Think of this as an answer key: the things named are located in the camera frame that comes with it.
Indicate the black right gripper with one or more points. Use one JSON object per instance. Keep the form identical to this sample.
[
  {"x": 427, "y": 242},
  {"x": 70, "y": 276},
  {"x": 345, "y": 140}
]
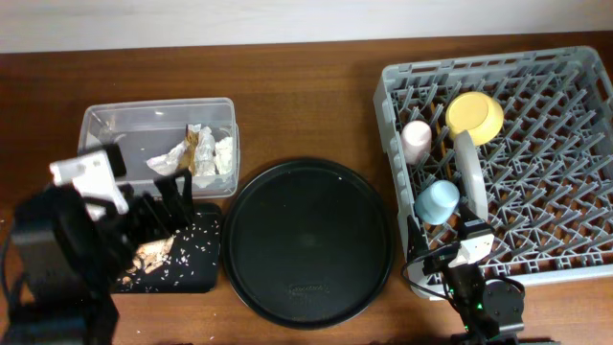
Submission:
[{"x": 418, "y": 245}]

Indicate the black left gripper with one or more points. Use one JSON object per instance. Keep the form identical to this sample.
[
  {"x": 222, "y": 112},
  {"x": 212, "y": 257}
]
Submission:
[{"x": 180, "y": 199}]

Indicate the gold foil wrapper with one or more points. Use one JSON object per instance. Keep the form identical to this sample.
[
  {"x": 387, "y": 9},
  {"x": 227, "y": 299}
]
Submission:
[{"x": 187, "y": 160}]

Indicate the large white napkin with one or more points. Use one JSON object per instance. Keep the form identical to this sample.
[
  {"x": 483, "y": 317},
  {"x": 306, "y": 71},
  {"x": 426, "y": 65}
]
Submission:
[{"x": 205, "y": 167}]

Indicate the blue cup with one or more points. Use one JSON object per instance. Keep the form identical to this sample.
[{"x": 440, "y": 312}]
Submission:
[{"x": 437, "y": 202}]

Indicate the small white tissue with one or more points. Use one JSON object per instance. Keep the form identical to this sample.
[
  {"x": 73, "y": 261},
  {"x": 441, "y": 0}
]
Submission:
[{"x": 224, "y": 155}]

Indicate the food scraps pile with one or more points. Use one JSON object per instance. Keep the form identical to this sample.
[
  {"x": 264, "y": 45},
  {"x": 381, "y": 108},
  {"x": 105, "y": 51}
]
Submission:
[{"x": 148, "y": 258}]

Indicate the grey round plate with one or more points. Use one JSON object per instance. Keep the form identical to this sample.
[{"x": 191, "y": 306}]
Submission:
[{"x": 468, "y": 165}]

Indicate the pink cup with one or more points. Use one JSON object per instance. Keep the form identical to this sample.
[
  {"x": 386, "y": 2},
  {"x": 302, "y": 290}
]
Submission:
[{"x": 416, "y": 139}]

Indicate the yellow bowl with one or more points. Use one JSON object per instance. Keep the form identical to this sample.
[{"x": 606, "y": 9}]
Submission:
[{"x": 478, "y": 114}]

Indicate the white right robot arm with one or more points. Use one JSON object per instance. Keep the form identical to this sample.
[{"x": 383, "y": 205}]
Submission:
[{"x": 491, "y": 309}]

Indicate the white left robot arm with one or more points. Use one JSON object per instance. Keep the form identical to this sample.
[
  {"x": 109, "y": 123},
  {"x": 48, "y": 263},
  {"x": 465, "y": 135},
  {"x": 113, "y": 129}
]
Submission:
[{"x": 74, "y": 247}]

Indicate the clear plastic waste bin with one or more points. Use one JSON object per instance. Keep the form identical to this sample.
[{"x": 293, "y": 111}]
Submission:
[{"x": 147, "y": 129}]

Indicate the grey plastic dishwasher rack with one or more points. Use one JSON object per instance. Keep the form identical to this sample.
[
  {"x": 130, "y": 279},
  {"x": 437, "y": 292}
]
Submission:
[{"x": 548, "y": 172}]

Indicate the black rectangular tray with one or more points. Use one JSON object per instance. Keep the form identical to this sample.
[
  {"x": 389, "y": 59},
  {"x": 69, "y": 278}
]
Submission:
[{"x": 193, "y": 258}]

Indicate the round black serving tray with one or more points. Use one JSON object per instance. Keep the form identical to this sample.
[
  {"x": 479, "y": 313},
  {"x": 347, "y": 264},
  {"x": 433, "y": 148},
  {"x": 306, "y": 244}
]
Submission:
[{"x": 307, "y": 244}]

